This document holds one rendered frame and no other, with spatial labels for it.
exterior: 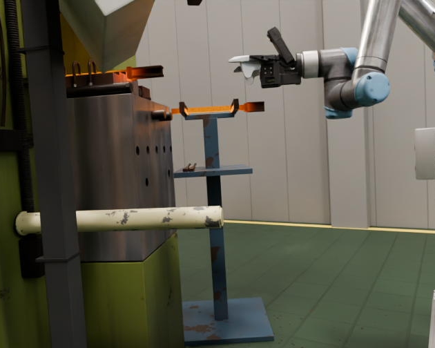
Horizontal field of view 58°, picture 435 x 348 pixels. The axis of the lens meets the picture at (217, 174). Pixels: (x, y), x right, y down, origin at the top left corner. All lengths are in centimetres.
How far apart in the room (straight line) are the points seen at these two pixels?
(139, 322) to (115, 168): 42
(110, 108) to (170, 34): 360
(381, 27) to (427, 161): 42
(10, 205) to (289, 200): 320
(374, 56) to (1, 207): 90
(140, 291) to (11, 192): 42
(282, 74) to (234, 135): 296
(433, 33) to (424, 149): 63
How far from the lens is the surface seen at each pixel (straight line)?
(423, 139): 77
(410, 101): 363
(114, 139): 107
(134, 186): 106
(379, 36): 107
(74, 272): 67
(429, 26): 134
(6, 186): 94
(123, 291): 114
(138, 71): 123
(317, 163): 376
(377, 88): 101
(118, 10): 52
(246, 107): 179
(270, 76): 113
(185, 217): 79
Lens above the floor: 76
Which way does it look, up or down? 4 degrees down
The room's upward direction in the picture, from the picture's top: 3 degrees counter-clockwise
